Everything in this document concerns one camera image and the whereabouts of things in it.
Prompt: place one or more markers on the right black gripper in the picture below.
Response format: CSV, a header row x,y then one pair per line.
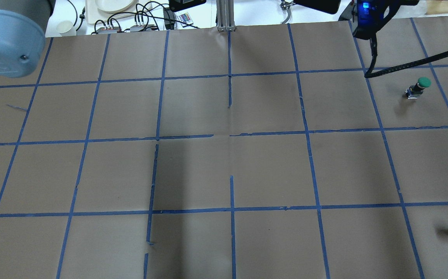
x,y
363,24

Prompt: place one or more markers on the brown paper table cover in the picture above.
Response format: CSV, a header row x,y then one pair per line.
x,y
262,153

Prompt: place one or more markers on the beige round plate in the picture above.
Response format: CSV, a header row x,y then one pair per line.
x,y
113,6

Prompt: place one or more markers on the beige square tray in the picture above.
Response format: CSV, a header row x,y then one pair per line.
x,y
93,14

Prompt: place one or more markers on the white paper cup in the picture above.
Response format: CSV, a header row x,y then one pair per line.
x,y
66,28

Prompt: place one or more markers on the aluminium frame post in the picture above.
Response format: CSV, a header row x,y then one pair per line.
x,y
225,16

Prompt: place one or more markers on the green push button switch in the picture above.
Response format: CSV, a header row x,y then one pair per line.
x,y
416,90

